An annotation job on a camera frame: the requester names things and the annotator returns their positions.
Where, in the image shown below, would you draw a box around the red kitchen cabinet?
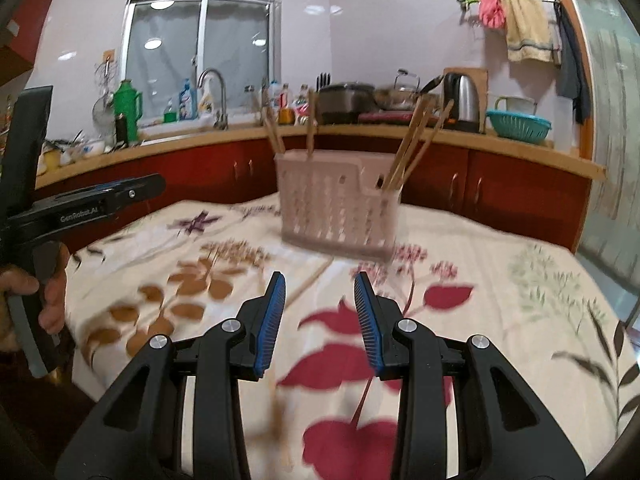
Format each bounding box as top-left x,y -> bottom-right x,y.
35,132 -> 593,256

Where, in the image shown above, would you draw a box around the glass wok lid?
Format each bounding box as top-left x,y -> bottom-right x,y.
377,69 -> 422,98

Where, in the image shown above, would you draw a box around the steel wok black handle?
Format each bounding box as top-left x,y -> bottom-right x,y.
374,74 -> 445,111

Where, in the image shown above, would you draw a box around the dark rice cooker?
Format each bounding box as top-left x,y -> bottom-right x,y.
317,81 -> 377,125

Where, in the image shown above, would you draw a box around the amber oil bottle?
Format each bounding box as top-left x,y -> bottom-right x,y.
278,84 -> 296,126

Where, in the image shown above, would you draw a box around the steel electric kettle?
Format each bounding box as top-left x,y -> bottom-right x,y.
442,72 -> 482,133

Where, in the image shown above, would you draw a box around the red wall cabinet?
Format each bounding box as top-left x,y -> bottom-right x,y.
0,0 -> 66,96

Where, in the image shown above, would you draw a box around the red induction cooker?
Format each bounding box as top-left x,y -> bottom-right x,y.
358,111 -> 416,125

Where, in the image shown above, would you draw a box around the steel kitchen faucet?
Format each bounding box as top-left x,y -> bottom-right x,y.
198,68 -> 230,131

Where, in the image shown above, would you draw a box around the wooden cutting board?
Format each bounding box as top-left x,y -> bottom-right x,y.
443,66 -> 489,111

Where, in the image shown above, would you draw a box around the person's left hand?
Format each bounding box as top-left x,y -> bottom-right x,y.
0,244 -> 72,353

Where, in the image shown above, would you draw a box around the sliding aluminium window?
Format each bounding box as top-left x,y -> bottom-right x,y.
120,0 -> 281,121

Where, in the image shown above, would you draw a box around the pink plastic utensil holder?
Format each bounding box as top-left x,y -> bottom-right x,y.
274,152 -> 401,263

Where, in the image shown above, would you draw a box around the green thermos flask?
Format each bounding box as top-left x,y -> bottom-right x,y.
113,79 -> 143,147

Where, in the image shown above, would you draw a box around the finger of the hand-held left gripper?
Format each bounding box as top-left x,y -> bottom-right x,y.
31,174 -> 167,211

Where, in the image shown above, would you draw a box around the hanging metal strainer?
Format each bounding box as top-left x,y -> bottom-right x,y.
92,57 -> 119,131

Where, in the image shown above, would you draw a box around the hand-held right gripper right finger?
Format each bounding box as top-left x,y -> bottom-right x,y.
353,271 -> 586,480

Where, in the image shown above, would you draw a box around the beige kitchen countertop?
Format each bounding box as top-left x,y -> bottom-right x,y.
35,122 -> 607,188

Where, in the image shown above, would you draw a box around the metal towel rack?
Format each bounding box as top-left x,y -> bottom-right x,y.
457,0 -> 563,66

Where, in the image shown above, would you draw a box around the floral tablecloth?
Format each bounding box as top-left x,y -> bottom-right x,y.
65,191 -> 636,480

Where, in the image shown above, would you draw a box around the pink rubber gloves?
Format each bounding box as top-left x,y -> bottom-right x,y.
479,0 -> 507,29

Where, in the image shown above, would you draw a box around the grey cloth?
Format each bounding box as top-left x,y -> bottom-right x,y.
555,2 -> 592,125

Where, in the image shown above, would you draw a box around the blue detergent bottle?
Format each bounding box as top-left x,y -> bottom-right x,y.
179,79 -> 198,121

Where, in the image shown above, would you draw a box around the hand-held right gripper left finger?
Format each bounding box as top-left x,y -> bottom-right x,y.
56,271 -> 287,480

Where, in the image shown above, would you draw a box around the frosted glass door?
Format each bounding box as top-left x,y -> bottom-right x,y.
550,0 -> 640,331

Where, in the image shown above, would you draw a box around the teal plastic colander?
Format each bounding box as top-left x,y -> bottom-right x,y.
486,110 -> 553,142

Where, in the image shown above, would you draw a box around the white mug green handle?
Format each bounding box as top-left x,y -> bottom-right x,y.
487,95 -> 538,115

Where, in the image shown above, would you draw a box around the yellow towel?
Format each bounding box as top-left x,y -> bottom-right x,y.
501,0 -> 562,65

